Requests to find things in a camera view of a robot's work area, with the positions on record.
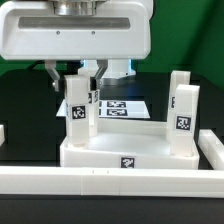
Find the white right obstacle bar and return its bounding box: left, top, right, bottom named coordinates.
left=198, top=129, right=224, bottom=171

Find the white left obstacle bar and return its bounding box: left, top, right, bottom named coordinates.
left=0, top=125, right=5, bottom=147

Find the AprilTag marker sheet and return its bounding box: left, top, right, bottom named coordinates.
left=55, top=98, right=151, bottom=120

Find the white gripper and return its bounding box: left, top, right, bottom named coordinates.
left=0, top=0, right=152, bottom=92

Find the white front obstacle bar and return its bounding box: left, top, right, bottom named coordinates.
left=0, top=166, right=224, bottom=198

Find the white desk top tray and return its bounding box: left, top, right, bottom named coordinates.
left=60, top=118, right=200, bottom=170

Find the white obstacle bar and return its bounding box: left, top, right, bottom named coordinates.
left=198, top=129, right=224, bottom=171
left=0, top=166, right=224, bottom=198
left=0, top=125, right=5, bottom=147

